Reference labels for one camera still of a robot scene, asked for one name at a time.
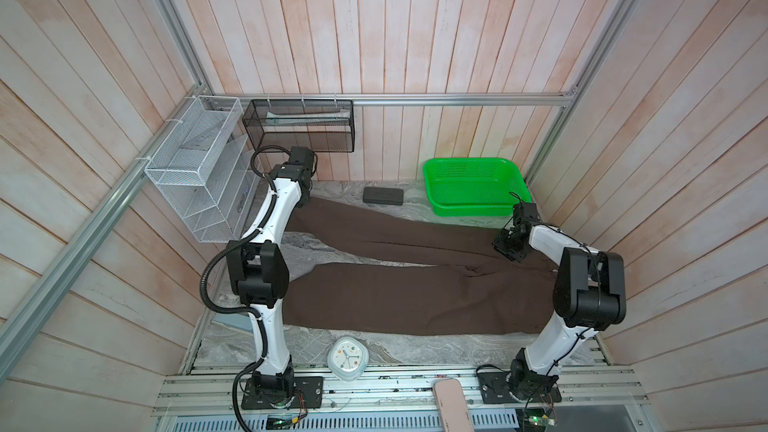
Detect black corrugated cable hose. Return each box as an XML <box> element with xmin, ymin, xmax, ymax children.
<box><xmin>199</xmin><ymin>143</ymin><xmax>289</xmax><ymax>432</ymax></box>

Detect black wire mesh basket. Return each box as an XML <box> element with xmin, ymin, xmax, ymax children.
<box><xmin>242</xmin><ymin>98</ymin><xmax>356</xmax><ymax>153</ymax></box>

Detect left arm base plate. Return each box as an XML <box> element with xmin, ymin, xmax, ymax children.
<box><xmin>240</xmin><ymin>374</ymin><xmax>324</xmax><ymax>411</ymax></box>

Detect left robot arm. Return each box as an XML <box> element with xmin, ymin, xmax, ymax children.
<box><xmin>226</xmin><ymin>159</ymin><xmax>313</xmax><ymax>407</ymax></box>

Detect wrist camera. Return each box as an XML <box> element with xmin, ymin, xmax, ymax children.
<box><xmin>512</xmin><ymin>202</ymin><xmax>541</xmax><ymax>227</ymax></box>
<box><xmin>288</xmin><ymin>146</ymin><xmax>316</xmax><ymax>172</ymax></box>

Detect brown trousers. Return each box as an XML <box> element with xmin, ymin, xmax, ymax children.
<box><xmin>283</xmin><ymin>198</ymin><xmax>556</xmax><ymax>336</ymax></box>

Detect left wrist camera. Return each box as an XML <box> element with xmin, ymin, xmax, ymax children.
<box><xmin>288</xmin><ymin>146</ymin><xmax>316</xmax><ymax>172</ymax></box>

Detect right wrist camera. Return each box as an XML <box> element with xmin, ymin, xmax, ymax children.
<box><xmin>512</xmin><ymin>202</ymin><xmax>541</xmax><ymax>227</ymax></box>

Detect green plastic basket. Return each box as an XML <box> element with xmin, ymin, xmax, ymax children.
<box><xmin>423</xmin><ymin>157</ymin><xmax>531</xmax><ymax>217</ymax></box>

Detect white wire mesh shelf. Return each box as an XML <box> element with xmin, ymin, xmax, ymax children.
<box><xmin>145</xmin><ymin>96</ymin><xmax>259</xmax><ymax>243</ymax></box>

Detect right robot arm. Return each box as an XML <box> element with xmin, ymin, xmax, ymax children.
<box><xmin>493</xmin><ymin>224</ymin><xmax>627</xmax><ymax>400</ymax></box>

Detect pink flat device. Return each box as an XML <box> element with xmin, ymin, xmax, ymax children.
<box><xmin>433</xmin><ymin>379</ymin><xmax>475</xmax><ymax>432</ymax></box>

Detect white alarm clock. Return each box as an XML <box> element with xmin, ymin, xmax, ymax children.
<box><xmin>327</xmin><ymin>336</ymin><xmax>370</xmax><ymax>382</ymax></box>

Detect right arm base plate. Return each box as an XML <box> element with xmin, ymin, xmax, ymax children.
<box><xmin>476</xmin><ymin>369</ymin><xmax>562</xmax><ymax>405</ymax></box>

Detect dark grey rectangular case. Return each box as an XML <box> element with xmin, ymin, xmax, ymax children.
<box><xmin>362</xmin><ymin>186</ymin><xmax>404</xmax><ymax>206</ymax></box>

